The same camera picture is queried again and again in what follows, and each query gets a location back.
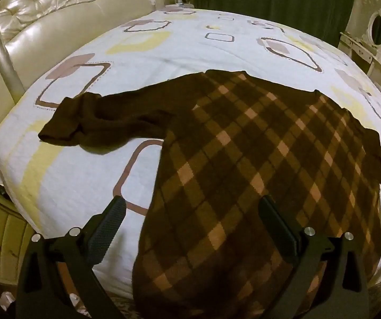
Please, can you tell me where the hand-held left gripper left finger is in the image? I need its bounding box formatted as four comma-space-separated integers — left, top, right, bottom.
14, 196, 128, 319

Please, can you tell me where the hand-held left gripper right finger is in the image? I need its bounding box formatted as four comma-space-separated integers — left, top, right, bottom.
258, 195, 370, 319

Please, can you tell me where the brown plaid sweater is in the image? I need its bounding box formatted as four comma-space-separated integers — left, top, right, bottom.
37, 69, 381, 319

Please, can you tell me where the patterned white bed sheet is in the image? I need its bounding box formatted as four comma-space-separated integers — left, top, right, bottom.
0, 7, 381, 301

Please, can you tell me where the white dressing table with mirror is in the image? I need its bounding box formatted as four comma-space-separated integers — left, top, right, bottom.
338, 10, 381, 107

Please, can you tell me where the cream tufted leather headboard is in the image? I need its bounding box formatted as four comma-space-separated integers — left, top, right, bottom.
0, 0, 166, 143

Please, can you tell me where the cream padded bed frame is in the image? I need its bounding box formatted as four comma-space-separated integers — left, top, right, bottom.
0, 169, 45, 286

